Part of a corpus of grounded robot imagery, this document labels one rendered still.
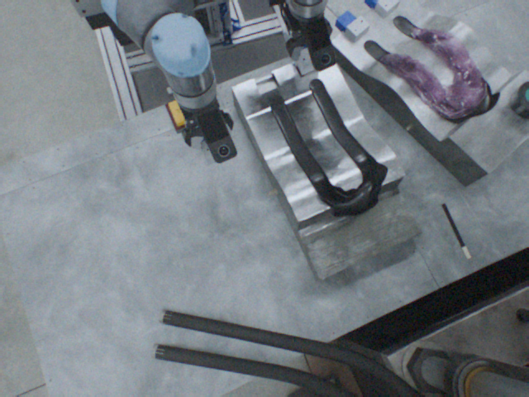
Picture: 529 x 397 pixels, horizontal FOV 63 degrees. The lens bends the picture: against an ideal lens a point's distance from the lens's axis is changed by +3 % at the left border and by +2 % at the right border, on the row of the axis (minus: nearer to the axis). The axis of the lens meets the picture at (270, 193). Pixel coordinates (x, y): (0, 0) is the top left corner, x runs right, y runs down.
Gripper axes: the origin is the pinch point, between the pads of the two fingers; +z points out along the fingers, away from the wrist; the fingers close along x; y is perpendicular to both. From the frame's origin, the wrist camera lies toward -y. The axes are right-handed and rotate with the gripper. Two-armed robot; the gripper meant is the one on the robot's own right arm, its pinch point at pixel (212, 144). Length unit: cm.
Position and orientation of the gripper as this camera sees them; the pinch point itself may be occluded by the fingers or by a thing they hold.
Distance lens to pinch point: 93.0
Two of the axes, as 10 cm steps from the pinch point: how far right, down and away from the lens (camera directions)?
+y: -4.1, -8.8, 2.2
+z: -0.2, 2.6, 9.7
